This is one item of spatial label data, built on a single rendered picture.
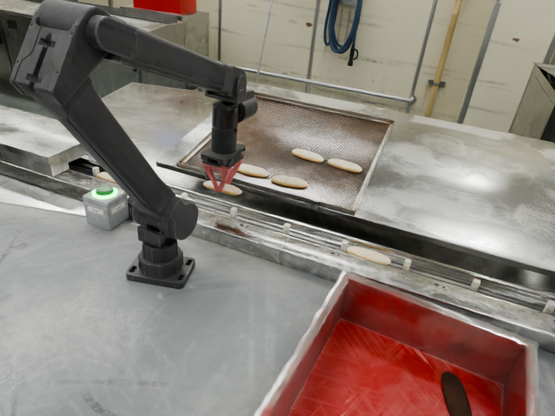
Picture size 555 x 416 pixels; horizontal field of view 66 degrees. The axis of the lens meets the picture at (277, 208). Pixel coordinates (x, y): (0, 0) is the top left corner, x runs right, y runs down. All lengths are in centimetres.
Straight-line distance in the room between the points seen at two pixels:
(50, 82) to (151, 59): 18
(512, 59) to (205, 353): 384
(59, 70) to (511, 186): 109
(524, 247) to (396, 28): 365
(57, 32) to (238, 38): 453
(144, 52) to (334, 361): 58
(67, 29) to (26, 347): 50
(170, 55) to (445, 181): 80
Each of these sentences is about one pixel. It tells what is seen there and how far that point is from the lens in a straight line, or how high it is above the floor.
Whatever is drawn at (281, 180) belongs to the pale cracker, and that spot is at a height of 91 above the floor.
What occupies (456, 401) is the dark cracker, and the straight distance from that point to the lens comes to 78.
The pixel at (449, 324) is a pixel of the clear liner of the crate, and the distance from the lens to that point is 78.
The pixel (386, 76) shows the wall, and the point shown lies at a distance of 463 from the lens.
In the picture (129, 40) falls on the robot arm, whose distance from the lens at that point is 62.
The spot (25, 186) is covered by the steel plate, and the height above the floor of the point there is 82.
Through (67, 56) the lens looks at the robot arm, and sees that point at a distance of 58.
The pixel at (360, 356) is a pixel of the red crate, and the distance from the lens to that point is 79.
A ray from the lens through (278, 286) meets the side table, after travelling 89.
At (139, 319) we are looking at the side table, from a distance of 83.
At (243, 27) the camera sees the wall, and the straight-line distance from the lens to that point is 505.
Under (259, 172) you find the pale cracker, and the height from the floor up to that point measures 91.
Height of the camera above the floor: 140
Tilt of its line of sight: 30 degrees down
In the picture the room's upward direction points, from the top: 6 degrees clockwise
